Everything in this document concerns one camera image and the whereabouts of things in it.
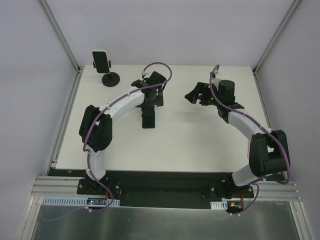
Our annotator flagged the black folding phone stand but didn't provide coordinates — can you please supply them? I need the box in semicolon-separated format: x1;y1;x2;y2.
136;102;163;129

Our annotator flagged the black round-base phone stand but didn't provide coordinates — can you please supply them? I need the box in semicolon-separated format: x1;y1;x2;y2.
92;61;120;88

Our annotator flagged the phone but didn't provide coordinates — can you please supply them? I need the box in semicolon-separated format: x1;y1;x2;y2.
92;50;110;74

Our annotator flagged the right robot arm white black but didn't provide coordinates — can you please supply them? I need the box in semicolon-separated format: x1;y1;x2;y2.
185;80;291;199

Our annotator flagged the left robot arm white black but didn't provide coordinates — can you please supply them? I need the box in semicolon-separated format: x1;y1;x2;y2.
79;71;168;195

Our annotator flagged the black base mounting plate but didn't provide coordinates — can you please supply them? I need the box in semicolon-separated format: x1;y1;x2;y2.
77;170;254;209

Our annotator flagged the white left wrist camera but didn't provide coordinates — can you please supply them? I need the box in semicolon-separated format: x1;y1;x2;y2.
141;71;150;77

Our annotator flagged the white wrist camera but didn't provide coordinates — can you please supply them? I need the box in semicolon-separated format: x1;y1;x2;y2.
141;71;150;77
211;70;221;78

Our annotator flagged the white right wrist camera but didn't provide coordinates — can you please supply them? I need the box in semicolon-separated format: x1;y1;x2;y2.
211;70;221;78

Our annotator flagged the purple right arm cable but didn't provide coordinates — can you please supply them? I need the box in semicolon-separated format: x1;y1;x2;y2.
209;64;292;217

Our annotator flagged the aluminium frame post left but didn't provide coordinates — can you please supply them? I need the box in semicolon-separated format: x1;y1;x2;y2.
37;0;84;74

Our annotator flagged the aluminium frame post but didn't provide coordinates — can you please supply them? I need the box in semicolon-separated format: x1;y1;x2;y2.
37;0;84;74
252;0;303;76

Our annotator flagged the white cable duct right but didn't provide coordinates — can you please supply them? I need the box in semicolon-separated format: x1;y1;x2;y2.
210;199;244;211

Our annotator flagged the aluminium rail right side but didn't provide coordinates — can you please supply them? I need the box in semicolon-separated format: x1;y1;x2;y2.
257;181;302;202

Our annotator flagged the aluminium rail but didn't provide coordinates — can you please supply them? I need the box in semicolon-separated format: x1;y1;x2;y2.
257;181;302;202
31;176;81;196

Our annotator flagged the aluminium frame post right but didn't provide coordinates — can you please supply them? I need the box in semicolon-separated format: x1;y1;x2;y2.
252;0;303;76

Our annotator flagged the aluminium rail left side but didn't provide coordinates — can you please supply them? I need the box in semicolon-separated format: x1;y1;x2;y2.
31;176;81;196

